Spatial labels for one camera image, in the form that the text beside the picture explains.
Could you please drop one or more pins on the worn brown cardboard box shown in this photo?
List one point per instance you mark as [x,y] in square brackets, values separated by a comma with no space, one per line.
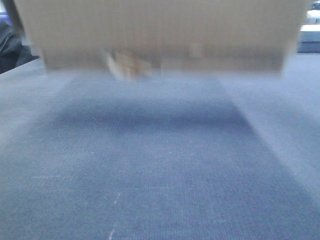
[130,38]

